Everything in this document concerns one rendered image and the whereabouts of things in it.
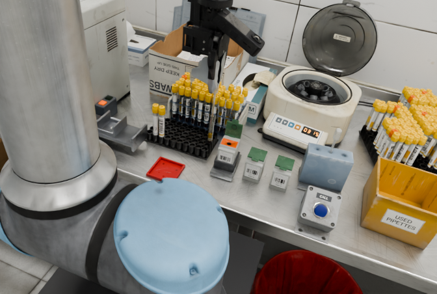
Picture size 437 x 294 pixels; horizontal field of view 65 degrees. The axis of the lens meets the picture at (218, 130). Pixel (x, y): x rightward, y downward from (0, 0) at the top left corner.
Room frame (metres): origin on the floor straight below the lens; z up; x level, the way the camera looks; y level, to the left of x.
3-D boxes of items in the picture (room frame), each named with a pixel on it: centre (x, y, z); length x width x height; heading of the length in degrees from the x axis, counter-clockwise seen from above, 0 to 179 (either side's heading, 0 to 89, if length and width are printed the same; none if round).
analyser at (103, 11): (0.82, 0.44, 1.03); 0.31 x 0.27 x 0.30; 74
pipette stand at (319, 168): (0.61, -0.26, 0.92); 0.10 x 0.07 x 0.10; 81
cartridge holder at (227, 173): (0.63, -0.03, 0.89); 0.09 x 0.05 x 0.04; 166
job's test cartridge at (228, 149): (0.63, -0.03, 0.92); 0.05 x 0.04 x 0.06; 166
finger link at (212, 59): (0.67, 0.03, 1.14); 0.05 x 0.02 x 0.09; 165
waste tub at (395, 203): (0.54, -0.41, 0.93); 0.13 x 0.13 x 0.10; 72
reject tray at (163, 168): (0.59, 0.11, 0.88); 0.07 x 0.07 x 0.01; 74
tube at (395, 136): (0.70, -0.43, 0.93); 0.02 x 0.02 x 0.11
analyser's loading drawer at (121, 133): (0.68, 0.28, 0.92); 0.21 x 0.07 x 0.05; 74
